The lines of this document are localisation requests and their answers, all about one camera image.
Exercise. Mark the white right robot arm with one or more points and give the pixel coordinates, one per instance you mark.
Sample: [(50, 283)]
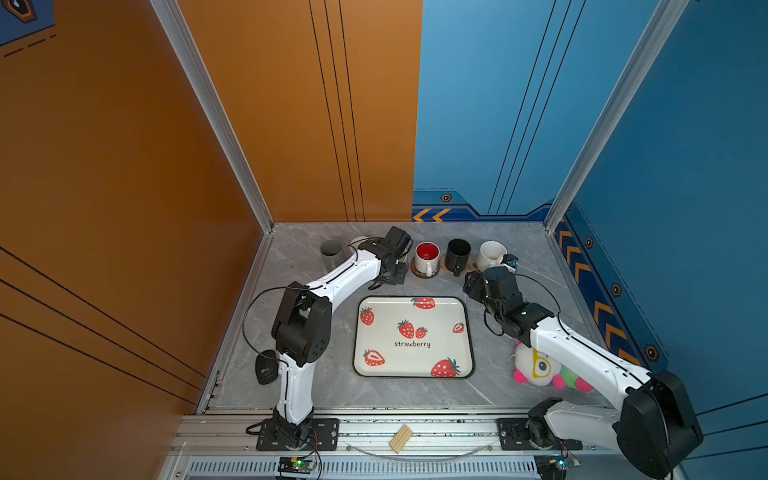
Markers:
[(650, 419)]

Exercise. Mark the aluminium front rail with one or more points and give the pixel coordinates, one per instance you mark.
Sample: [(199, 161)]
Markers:
[(438, 434)]

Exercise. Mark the small wooden block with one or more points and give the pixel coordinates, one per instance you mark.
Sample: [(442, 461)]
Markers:
[(401, 438)]

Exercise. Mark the green circuit board left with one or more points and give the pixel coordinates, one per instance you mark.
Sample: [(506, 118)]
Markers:
[(301, 467)]

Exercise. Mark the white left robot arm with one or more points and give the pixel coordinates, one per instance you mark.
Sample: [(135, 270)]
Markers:
[(302, 326)]

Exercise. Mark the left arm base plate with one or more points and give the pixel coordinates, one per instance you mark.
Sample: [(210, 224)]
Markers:
[(324, 433)]

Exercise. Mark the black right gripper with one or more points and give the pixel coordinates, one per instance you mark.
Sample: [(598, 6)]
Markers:
[(476, 282)]

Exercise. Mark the circuit board right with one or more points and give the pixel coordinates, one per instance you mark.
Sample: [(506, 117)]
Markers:
[(555, 468)]

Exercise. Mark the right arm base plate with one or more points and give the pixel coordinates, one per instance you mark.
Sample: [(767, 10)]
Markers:
[(510, 433)]

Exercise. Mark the rattan woven round coaster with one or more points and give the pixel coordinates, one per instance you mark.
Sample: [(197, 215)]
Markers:
[(448, 271)]

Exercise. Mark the aluminium corner post right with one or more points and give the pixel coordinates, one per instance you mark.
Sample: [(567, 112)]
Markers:
[(662, 22)]

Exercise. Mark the aluminium corner post left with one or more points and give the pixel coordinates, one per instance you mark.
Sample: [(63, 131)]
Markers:
[(176, 29)]

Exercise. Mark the white strawberry pattern tray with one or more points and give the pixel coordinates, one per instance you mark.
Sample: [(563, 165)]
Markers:
[(413, 337)]

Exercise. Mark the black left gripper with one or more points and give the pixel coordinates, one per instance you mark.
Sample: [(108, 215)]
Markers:
[(400, 277)]

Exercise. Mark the black computer mouse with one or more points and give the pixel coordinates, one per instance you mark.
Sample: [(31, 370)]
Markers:
[(266, 367)]

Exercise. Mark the colourful plush toy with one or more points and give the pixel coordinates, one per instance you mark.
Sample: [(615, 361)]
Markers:
[(538, 369)]

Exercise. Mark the aluminium corner post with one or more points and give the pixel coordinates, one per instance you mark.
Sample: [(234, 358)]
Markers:
[(176, 29), (662, 22)]

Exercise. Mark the black mug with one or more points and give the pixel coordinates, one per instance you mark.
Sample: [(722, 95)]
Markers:
[(458, 252)]

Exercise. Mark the red inside white mug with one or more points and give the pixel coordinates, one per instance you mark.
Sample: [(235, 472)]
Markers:
[(427, 255)]

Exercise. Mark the white mug blue handle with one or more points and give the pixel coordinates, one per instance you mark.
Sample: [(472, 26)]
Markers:
[(356, 242)]

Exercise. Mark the dark brown wooden round coaster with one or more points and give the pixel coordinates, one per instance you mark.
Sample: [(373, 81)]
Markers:
[(421, 275)]

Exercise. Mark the grey metal mug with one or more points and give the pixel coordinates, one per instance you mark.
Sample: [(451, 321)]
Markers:
[(333, 254)]

